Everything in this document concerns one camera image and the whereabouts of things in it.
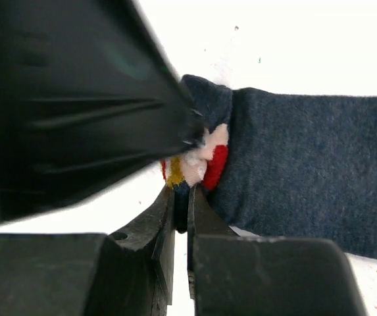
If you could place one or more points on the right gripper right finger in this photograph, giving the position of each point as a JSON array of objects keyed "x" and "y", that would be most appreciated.
[{"x": 235, "y": 275}]

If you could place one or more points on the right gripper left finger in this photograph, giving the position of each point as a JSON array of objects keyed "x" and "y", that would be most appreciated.
[{"x": 128, "y": 272}]

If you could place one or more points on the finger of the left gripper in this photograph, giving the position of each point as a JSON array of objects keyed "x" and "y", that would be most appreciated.
[{"x": 86, "y": 99}]

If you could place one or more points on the navy snowman sock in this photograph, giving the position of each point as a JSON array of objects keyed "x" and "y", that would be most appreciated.
[{"x": 283, "y": 165}]

